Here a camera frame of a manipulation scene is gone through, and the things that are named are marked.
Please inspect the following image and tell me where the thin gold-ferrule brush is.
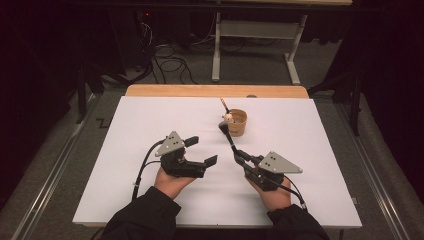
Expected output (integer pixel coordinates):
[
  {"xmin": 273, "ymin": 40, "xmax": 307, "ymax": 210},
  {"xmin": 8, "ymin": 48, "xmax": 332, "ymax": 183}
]
[{"xmin": 219, "ymin": 97, "xmax": 231, "ymax": 115}]

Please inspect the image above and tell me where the person's right hand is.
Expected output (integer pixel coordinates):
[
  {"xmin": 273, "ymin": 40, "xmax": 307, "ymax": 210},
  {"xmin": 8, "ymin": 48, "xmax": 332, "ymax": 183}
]
[{"xmin": 245, "ymin": 174, "xmax": 293, "ymax": 212}]

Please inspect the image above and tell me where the person's left hand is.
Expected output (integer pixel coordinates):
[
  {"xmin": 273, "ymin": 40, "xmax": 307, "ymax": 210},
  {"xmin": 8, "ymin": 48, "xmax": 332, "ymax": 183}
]
[{"xmin": 154, "ymin": 167, "xmax": 197, "ymax": 200}]

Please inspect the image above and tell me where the black stand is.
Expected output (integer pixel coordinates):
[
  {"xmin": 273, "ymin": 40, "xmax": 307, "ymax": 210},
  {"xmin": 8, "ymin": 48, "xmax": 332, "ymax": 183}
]
[
  {"xmin": 308, "ymin": 71, "xmax": 364, "ymax": 137},
  {"xmin": 75, "ymin": 63, "xmax": 105, "ymax": 125}
]

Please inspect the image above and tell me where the black makeup brush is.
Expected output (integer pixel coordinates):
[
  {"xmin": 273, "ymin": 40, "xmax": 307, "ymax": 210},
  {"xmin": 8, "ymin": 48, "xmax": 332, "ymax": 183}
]
[{"xmin": 218, "ymin": 120, "xmax": 242, "ymax": 156}]

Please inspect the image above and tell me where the white-framed desk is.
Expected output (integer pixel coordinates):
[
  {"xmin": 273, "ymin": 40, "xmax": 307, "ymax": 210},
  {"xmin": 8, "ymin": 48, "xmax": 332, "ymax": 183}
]
[{"xmin": 206, "ymin": 0, "xmax": 354, "ymax": 86}]

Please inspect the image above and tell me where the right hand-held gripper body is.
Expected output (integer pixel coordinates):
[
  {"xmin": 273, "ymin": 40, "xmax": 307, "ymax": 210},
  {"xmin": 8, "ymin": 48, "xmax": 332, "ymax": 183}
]
[{"xmin": 244, "ymin": 150, "xmax": 304, "ymax": 192}]

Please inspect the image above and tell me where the right hand-held gripper black cable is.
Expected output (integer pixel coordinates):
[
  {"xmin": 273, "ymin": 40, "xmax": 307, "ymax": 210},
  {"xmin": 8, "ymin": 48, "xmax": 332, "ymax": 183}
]
[{"xmin": 282, "ymin": 175, "xmax": 308, "ymax": 212}]

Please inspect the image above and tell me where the tan bear pot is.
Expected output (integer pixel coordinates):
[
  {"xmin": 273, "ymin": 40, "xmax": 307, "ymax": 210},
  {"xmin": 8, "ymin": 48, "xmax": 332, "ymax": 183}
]
[{"xmin": 221, "ymin": 108, "xmax": 248, "ymax": 137}]

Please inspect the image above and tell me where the tangle of black floor cables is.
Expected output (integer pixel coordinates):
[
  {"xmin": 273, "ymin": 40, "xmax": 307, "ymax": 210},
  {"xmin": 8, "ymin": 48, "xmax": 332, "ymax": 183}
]
[{"xmin": 136, "ymin": 19, "xmax": 201, "ymax": 86}]

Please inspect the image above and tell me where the metal floor rail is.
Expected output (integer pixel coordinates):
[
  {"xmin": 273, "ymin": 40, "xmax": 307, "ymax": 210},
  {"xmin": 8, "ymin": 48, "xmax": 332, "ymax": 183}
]
[
  {"xmin": 334, "ymin": 103, "xmax": 410, "ymax": 240},
  {"xmin": 11, "ymin": 94, "xmax": 101, "ymax": 240}
]

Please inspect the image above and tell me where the hand-held gripper black cable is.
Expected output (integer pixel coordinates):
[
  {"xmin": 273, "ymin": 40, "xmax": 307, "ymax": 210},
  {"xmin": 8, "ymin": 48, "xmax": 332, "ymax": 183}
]
[
  {"xmin": 282, "ymin": 175, "xmax": 308, "ymax": 212},
  {"xmin": 131, "ymin": 139, "xmax": 167, "ymax": 202}
]

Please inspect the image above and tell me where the left hand-held gripper black cable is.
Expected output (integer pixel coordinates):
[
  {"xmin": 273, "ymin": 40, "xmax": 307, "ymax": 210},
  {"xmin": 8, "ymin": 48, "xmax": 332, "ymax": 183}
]
[{"xmin": 131, "ymin": 139, "xmax": 167, "ymax": 202}]

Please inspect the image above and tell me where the white table board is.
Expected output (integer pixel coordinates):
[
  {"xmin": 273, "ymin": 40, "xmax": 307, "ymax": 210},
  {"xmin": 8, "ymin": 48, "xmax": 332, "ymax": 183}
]
[{"xmin": 72, "ymin": 95, "xmax": 363, "ymax": 229}]

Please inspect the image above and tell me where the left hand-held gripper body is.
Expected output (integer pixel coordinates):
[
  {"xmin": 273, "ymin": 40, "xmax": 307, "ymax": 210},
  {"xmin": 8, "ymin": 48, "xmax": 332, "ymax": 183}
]
[{"xmin": 154, "ymin": 130, "xmax": 207, "ymax": 179}]

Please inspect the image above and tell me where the wooden table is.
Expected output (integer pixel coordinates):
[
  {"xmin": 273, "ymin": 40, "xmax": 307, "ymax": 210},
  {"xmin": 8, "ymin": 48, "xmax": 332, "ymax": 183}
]
[{"xmin": 125, "ymin": 84, "xmax": 310, "ymax": 100}]

